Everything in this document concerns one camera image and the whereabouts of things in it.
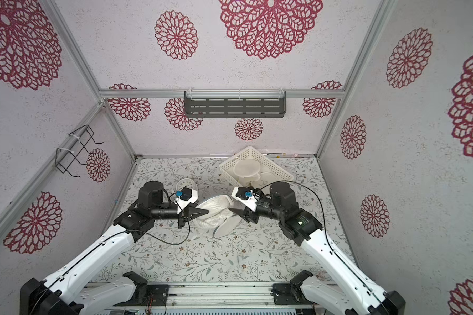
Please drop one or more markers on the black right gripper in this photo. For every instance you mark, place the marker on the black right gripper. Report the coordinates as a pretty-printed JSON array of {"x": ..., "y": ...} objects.
[{"x": 250, "y": 212}]

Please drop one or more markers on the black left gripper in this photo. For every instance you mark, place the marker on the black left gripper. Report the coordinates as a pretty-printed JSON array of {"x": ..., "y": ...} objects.
[{"x": 186, "y": 214}]

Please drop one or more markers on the white mesh bag blue trim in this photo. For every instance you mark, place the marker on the white mesh bag blue trim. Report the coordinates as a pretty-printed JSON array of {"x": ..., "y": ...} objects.
[{"x": 220, "y": 220}]

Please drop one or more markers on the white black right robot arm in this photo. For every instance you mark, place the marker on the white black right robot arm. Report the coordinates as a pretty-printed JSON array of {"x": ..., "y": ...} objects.
[{"x": 356, "y": 292}]

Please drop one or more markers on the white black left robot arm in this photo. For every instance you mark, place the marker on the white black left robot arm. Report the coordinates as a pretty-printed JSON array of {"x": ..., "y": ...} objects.
[{"x": 65, "y": 292}]

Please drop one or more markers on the white round alarm clock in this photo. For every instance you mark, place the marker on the white round alarm clock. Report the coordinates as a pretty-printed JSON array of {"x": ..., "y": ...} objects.
[{"x": 186, "y": 183}]

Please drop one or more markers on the white perforated plastic basket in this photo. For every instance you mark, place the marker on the white perforated plastic basket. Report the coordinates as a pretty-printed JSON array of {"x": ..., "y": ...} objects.
[{"x": 270, "y": 171}]

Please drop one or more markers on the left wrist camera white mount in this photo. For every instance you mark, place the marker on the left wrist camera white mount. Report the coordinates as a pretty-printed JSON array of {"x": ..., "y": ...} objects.
[{"x": 185, "y": 199}]

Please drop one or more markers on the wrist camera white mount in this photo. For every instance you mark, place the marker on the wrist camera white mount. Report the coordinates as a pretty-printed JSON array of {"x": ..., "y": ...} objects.
[
  {"x": 185, "y": 199},
  {"x": 247, "y": 196}
]

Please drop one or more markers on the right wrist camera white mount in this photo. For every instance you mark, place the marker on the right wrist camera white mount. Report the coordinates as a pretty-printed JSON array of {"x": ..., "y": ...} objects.
[{"x": 247, "y": 196}]

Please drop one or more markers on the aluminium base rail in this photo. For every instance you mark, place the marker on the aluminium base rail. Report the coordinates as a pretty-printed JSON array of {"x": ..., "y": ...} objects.
[{"x": 221, "y": 298}]

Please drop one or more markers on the dark grey wall shelf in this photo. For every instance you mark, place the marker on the dark grey wall shelf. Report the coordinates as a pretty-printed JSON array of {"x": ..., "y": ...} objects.
[{"x": 235, "y": 107}]

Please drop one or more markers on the black wire wall rack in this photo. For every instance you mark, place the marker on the black wire wall rack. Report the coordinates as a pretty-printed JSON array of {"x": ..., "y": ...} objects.
[{"x": 66, "y": 157}]

